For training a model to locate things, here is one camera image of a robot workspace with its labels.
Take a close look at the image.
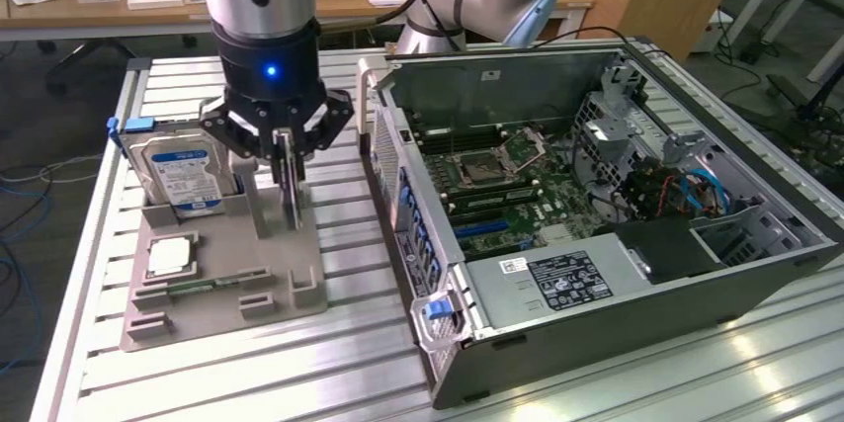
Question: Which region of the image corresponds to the CPU socket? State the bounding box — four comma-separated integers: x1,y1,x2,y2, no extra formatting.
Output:
451,149,514,189

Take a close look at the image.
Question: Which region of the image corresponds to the blue floor cable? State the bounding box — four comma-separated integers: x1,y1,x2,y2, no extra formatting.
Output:
0,179,59,374

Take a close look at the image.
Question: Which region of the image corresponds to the open black PC case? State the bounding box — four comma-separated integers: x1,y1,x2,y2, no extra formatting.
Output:
355,36,844,411

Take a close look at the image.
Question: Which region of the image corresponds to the grey power supply unit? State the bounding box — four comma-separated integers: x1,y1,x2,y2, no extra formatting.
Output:
460,233,652,339

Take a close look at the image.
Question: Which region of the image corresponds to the silver chipset heat sink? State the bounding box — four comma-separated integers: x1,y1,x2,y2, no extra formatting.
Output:
539,223,576,246

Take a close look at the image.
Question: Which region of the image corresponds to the blue expansion slot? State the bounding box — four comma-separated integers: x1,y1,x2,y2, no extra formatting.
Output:
454,219,511,240

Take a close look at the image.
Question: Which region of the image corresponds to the silver disk bay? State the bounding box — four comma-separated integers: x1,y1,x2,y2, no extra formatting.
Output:
688,204,800,268

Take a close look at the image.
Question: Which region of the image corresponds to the red wire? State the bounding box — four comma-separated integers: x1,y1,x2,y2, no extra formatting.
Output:
659,174,688,215

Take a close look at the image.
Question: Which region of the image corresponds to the black plastic shroud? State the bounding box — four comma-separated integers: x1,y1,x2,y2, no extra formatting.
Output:
616,217,727,285

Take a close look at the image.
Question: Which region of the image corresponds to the black cable behind case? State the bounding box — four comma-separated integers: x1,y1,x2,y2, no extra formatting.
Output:
538,25,667,55

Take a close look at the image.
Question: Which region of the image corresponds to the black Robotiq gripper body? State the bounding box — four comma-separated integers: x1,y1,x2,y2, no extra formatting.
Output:
210,25,330,137

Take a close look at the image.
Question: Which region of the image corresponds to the green RAM stick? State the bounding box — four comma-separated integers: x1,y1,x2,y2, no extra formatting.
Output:
168,277,243,295

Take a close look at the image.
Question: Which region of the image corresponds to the blue case latch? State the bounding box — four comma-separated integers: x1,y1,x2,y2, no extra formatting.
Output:
422,298,458,323

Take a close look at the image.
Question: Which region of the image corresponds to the silver metal drive cage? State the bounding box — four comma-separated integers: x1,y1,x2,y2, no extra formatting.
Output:
570,63,667,171

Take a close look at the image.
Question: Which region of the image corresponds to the blue data wire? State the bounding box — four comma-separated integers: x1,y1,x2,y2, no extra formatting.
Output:
682,169,734,218

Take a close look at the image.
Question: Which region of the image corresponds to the green motherboard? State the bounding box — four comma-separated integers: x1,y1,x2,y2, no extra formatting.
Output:
408,120,628,260

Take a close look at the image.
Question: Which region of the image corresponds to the hard disk in blue carrier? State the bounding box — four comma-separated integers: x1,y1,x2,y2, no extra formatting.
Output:
106,115,240,219

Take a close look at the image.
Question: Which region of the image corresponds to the grey plastic parts rack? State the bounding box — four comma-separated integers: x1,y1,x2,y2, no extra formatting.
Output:
118,145,330,354

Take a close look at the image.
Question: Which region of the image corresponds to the installed dark RAM stick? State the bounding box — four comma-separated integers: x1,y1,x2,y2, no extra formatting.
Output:
447,193,543,215
442,183,540,202

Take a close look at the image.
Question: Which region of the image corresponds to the metal socket cover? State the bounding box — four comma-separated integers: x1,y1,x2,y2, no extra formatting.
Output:
500,126,552,171

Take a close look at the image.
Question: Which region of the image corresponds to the graphics card with metal bracket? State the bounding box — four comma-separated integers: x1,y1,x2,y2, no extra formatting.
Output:
272,127,311,234

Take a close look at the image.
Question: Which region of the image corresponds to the silver CPU chip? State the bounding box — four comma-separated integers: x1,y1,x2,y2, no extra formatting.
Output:
146,238,194,279

